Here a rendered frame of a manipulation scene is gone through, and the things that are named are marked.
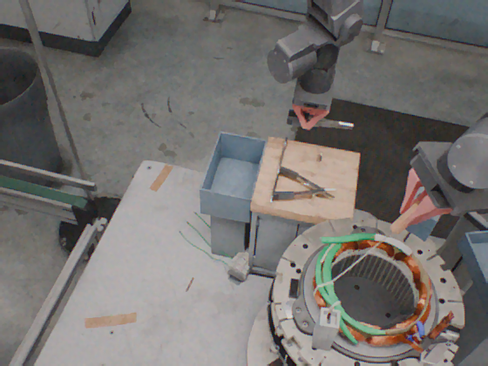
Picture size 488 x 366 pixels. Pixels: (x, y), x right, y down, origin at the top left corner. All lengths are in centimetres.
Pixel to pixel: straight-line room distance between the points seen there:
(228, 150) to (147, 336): 45
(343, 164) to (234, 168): 25
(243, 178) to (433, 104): 197
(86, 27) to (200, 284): 205
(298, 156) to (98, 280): 56
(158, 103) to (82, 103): 40
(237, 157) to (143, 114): 160
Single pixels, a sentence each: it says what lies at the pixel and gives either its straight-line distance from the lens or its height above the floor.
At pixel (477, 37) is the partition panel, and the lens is 325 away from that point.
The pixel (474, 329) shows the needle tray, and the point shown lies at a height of 94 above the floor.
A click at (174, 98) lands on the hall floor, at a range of 282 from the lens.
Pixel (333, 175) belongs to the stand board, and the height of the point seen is 106.
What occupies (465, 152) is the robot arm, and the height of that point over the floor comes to 152.
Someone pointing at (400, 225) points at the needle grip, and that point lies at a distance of 73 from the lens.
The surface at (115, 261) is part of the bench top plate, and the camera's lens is 130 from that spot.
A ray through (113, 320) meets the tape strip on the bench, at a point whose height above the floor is 78.
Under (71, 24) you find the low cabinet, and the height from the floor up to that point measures 20.
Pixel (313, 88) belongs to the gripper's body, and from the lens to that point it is 93.
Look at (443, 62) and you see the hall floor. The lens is 332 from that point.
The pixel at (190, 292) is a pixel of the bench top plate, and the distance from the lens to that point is 124.
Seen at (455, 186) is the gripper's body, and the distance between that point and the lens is 65.
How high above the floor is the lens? 189
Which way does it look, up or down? 52 degrees down
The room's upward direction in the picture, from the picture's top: 2 degrees clockwise
